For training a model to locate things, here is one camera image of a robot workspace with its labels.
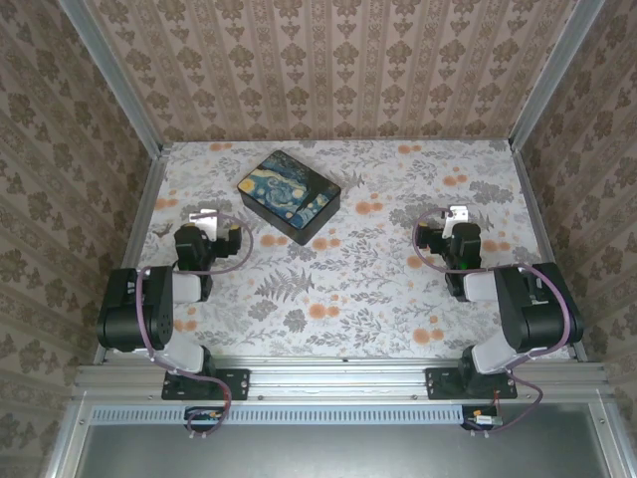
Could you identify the floral patterned tablecloth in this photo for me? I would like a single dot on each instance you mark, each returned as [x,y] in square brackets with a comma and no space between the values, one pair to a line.
[348,318]

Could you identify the small connector board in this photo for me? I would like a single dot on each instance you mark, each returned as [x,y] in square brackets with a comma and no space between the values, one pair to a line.
[206,415]
[485,420]

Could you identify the aluminium mounting rail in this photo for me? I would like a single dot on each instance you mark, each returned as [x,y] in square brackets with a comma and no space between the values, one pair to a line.
[338,378]

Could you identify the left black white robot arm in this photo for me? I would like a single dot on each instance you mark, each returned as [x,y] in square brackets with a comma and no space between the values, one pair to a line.
[124,309]

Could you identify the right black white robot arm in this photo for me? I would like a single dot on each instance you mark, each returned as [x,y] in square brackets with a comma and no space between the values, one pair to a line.
[537,309]

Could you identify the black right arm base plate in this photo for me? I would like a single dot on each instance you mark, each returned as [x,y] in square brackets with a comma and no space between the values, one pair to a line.
[443,383]

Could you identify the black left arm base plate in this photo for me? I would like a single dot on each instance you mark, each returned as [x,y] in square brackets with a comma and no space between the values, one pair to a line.
[234,383]

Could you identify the aluminium side rail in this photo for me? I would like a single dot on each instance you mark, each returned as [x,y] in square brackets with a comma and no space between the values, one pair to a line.
[150,199]
[530,199]

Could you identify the aluminium frame post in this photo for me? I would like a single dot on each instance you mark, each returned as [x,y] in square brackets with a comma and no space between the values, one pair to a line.
[113,74]
[555,74]

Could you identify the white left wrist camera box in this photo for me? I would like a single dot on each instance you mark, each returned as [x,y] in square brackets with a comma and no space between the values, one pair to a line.
[205,221]

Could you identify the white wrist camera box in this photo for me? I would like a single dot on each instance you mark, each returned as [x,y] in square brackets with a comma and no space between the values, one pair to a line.
[205,221]
[458,215]

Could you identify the black starry night print box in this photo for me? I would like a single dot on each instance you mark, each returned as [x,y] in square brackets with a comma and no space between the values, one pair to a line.
[288,196]

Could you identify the grey metal sheet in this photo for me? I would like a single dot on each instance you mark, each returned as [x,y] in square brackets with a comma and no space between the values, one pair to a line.
[348,453]

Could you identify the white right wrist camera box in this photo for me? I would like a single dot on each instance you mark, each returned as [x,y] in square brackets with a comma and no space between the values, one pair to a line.
[458,215]

